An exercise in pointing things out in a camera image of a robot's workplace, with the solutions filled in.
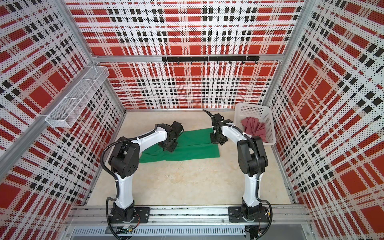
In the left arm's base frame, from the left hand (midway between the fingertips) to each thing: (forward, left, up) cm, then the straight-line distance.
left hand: (166, 149), depth 94 cm
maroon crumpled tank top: (+15, -60, +3) cm, 61 cm away
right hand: (+4, -33, +2) cm, 33 cm away
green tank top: (+6, -16, -4) cm, 18 cm away
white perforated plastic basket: (+29, -70, +3) cm, 76 cm away
